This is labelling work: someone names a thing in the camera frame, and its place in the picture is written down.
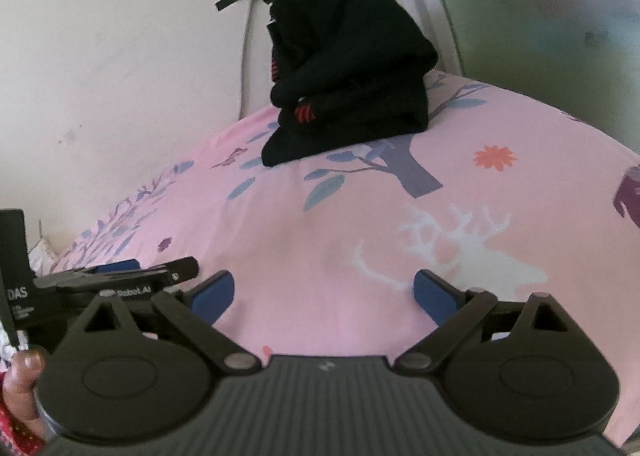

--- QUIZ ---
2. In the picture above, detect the person's left forearm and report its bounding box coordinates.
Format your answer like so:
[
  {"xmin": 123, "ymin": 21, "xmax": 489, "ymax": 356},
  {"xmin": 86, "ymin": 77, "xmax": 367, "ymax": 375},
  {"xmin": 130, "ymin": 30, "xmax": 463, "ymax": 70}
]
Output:
[{"xmin": 0, "ymin": 373, "xmax": 45, "ymax": 456}]

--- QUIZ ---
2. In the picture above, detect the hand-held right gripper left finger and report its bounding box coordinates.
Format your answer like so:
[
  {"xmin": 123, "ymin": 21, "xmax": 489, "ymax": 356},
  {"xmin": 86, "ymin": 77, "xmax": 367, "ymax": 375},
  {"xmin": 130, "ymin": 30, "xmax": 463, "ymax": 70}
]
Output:
[{"xmin": 74, "ymin": 269, "xmax": 262, "ymax": 373}]

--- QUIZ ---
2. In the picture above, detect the person's left hand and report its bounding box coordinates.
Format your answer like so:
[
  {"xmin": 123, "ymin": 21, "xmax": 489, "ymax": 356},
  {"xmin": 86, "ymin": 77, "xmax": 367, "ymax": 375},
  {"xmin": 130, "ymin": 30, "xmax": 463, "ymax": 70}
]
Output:
[{"xmin": 4, "ymin": 349, "xmax": 50, "ymax": 439}]

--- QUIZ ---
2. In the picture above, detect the pink floral bedsheet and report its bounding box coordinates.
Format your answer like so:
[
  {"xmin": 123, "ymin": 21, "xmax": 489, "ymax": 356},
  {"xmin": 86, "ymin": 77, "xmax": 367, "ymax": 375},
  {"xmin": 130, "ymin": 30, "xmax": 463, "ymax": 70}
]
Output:
[{"xmin": 27, "ymin": 69, "xmax": 640, "ymax": 447}]

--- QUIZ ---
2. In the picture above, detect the black patterned knit sweater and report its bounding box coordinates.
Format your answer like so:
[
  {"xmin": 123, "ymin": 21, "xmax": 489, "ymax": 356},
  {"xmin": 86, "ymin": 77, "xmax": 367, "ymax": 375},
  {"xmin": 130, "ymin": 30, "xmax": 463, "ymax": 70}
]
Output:
[{"xmin": 261, "ymin": 0, "xmax": 440, "ymax": 168}]

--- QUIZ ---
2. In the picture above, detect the grey wall cable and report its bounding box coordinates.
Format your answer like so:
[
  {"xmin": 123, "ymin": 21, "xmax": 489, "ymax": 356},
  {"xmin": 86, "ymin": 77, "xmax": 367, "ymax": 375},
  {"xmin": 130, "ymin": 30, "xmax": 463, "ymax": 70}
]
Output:
[{"xmin": 239, "ymin": 0, "xmax": 257, "ymax": 121}]

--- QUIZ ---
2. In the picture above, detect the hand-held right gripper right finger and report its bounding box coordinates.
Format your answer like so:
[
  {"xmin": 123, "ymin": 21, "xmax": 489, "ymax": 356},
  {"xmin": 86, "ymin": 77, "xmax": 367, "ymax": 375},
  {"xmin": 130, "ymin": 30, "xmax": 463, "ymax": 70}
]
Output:
[{"xmin": 394, "ymin": 269, "xmax": 568, "ymax": 373}]

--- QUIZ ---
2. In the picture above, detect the green door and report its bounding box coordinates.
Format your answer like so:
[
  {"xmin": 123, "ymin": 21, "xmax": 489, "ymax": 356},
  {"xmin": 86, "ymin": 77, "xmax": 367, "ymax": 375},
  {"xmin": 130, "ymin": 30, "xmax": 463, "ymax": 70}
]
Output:
[{"xmin": 417, "ymin": 0, "xmax": 640, "ymax": 158}]

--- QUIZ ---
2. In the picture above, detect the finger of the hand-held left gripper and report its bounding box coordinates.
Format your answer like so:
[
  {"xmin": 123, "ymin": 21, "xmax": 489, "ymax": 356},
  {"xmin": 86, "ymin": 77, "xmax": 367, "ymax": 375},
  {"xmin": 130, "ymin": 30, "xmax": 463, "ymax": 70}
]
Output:
[
  {"xmin": 34, "ymin": 258, "xmax": 143, "ymax": 288},
  {"xmin": 136, "ymin": 257, "xmax": 201, "ymax": 286}
]

